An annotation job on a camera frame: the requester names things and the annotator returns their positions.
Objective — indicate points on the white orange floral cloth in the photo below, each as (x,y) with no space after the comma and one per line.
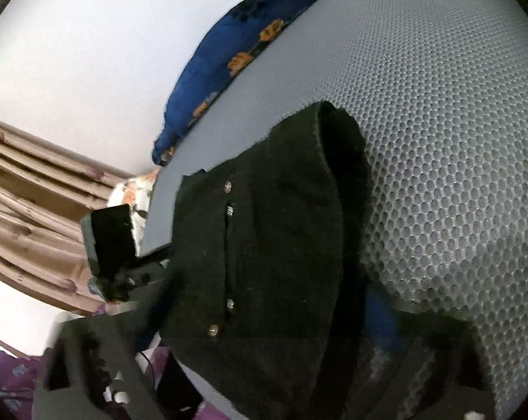
(135,188)

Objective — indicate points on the purple floral cloth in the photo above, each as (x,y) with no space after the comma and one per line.
(10,372)

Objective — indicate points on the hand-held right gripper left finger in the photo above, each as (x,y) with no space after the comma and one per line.
(93,345)

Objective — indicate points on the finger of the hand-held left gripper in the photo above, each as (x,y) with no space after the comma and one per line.
(152,271)

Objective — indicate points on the wooden slatted panel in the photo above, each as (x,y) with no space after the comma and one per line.
(36,183)

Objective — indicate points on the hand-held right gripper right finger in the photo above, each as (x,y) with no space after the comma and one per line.
(438,358)

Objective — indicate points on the blue floral pillow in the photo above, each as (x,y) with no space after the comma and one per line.
(211,65)

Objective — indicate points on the grey mesh mattress pad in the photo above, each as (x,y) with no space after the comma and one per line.
(443,118)

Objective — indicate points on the black pants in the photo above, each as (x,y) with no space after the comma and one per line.
(281,227)

